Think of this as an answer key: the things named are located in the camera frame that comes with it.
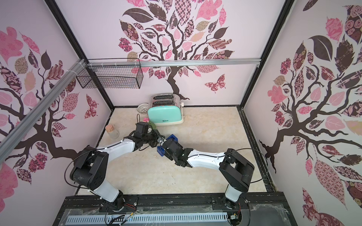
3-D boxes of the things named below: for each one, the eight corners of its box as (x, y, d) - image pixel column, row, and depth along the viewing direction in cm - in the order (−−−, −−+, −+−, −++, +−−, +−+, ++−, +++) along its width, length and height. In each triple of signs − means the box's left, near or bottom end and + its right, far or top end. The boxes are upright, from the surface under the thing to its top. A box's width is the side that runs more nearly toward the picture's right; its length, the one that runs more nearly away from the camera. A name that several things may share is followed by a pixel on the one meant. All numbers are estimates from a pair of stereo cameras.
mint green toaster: (151, 127, 108) (146, 112, 95) (155, 104, 125) (152, 88, 112) (183, 127, 108) (183, 112, 95) (184, 104, 125) (183, 88, 112)
